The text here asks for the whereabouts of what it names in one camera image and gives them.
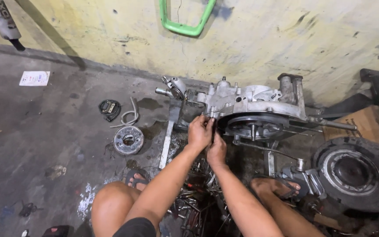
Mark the grey rubber hose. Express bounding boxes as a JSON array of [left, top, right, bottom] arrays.
[[110, 96, 140, 128]]

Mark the black sandal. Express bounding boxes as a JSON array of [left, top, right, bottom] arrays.
[[124, 169, 151, 191], [252, 176, 308, 199]]

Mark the round metal flywheel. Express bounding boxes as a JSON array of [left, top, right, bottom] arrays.
[[113, 126, 145, 155]]

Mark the metal engine stand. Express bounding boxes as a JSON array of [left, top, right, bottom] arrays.
[[159, 99, 280, 176]]

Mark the brown cardboard box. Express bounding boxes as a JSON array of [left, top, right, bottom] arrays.
[[322, 105, 379, 153]]

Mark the white paper sheet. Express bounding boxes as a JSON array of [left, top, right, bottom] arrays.
[[19, 71, 51, 87]]

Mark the black right sandal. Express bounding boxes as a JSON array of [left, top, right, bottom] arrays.
[[252, 176, 308, 199]]

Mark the black stator coil with wires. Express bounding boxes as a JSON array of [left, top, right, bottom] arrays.
[[98, 99, 122, 122]]

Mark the person's right hand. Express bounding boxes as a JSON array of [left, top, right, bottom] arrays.
[[207, 131, 228, 168]]

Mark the person's left leg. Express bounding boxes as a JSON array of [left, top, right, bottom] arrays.
[[91, 173, 160, 237]]

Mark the person's left hand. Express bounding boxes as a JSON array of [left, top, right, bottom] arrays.
[[188, 115, 216, 153]]

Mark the white shock absorber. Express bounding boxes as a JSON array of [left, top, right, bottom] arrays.
[[0, 0, 26, 51]]

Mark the green plastic frame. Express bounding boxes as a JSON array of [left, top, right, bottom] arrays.
[[159, 0, 217, 37]]

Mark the small scooter wheel with tyre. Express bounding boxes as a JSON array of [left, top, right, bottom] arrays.
[[311, 136, 379, 213]]

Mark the heap of hand tools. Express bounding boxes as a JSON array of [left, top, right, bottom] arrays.
[[166, 158, 236, 237]]

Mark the person's right leg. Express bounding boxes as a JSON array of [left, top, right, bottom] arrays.
[[249, 178, 328, 237]]

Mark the silver scooter engine case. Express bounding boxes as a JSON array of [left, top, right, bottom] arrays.
[[156, 73, 358, 142]]

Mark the small black clamp part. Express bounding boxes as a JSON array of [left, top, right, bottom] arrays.
[[18, 201, 43, 218]]

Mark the person's leg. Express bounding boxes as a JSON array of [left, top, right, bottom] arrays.
[[91, 173, 160, 237], [249, 178, 328, 237]]

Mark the black left sandal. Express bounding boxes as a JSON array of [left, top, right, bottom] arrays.
[[124, 169, 151, 191]]

